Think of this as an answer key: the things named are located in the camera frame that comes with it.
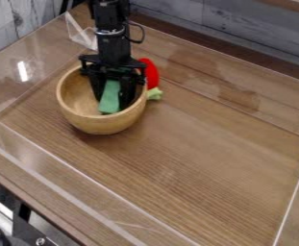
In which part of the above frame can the clear acrylic tray wall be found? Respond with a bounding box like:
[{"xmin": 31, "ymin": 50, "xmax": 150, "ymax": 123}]
[{"xmin": 0, "ymin": 122, "xmax": 199, "ymax": 246}]

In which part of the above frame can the black table clamp mount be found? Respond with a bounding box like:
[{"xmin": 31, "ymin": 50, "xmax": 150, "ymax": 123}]
[{"xmin": 12, "ymin": 203, "xmax": 61, "ymax": 246}]

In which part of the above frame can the brown wooden bowl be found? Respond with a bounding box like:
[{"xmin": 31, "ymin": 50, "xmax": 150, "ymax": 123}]
[{"xmin": 55, "ymin": 64, "xmax": 150, "ymax": 136}]

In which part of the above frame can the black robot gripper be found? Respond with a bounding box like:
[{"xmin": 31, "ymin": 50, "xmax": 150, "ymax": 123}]
[{"xmin": 81, "ymin": 29, "xmax": 147, "ymax": 110}]

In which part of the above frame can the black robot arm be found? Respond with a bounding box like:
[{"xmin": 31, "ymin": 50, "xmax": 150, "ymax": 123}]
[{"xmin": 81, "ymin": 0, "xmax": 147, "ymax": 114}]

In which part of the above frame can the green rectangular block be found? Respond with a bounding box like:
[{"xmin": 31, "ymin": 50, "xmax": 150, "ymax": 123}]
[{"xmin": 98, "ymin": 80, "xmax": 121, "ymax": 114}]

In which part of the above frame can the red plush strawberry toy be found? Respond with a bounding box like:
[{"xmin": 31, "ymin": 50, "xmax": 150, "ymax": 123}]
[{"xmin": 141, "ymin": 58, "xmax": 163, "ymax": 100}]

